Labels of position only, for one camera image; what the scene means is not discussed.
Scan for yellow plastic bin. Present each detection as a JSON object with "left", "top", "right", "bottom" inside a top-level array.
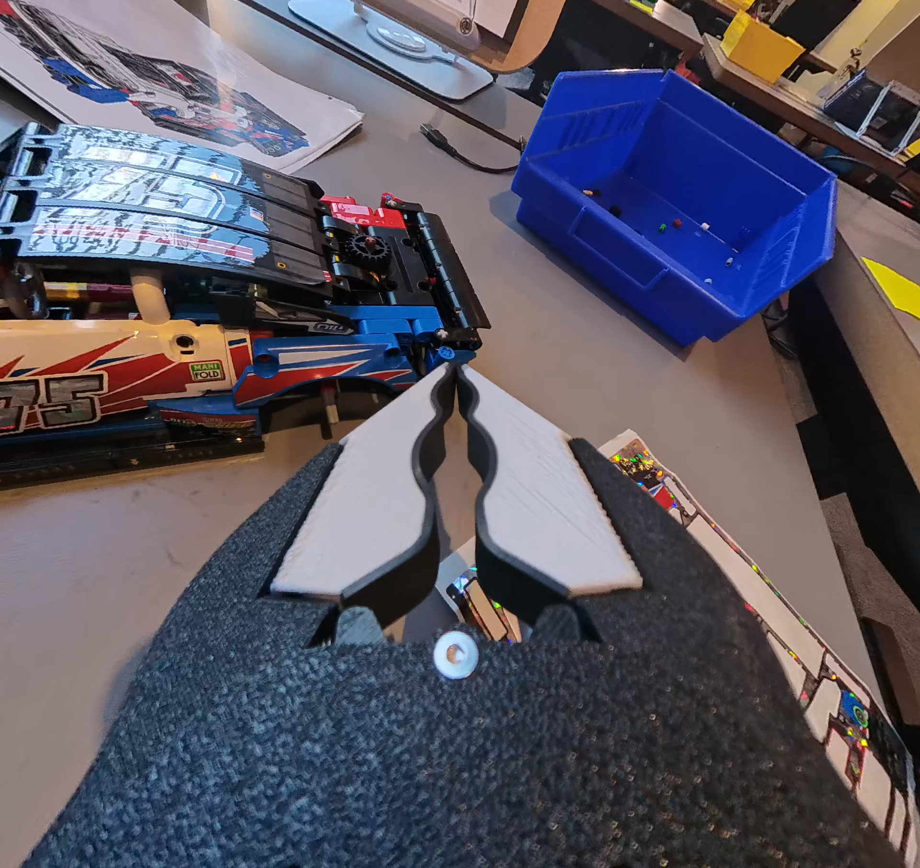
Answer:
[{"left": 721, "top": 11, "right": 806, "bottom": 84}]

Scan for grey desk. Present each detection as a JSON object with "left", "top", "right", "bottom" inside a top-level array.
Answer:
[{"left": 0, "top": 0, "right": 892, "bottom": 868}]

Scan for white stand base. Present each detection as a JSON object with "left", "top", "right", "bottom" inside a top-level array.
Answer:
[{"left": 287, "top": 0, "right": 495, "bottom": 102}]

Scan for small loose brick pieces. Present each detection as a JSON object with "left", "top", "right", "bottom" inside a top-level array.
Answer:
[{"left": 582, "top": 187, "right": 737, "bottom": 287}]

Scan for brown background table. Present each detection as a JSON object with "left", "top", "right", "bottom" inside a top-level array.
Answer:
[{"left": 701, "top": 34, "right": 920, "bottom": 172}]

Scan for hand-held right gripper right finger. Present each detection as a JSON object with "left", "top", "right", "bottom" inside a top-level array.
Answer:
[{"left": 459, "top": 365, "right": 644, "bottom": 599}]

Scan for toy brick race car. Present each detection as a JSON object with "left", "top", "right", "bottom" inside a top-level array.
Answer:
[{"left": 0, "top": 121, "right": 493, "bottom": 488}]

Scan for sticker sheet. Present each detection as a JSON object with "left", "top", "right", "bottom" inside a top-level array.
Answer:
[{"left": 446, "top": 430, "right": 910, "bottom": 856}]

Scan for yellow paper note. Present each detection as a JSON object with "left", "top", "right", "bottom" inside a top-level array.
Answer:
[{"left": 861, "top": 256, "right": 920, "bottom": 321}]

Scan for black usb cable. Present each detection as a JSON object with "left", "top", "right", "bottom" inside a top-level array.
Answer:
[{"left": 419, "top": 123, "right": 529, "bottom": 174}]

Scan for blue plastic bin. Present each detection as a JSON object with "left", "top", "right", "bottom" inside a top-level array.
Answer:
[{"left": 512, "top": 69, "right": 840, "bottom": 346}]

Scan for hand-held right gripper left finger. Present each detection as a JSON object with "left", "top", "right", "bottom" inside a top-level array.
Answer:
[{"left": 269, "top": 364, "right": 455, "bottom": 603}]

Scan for open instruction booklet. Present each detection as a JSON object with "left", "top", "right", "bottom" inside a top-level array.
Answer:
[{"left": 0, "top": 0, "right": 366, "bottom": 175}]

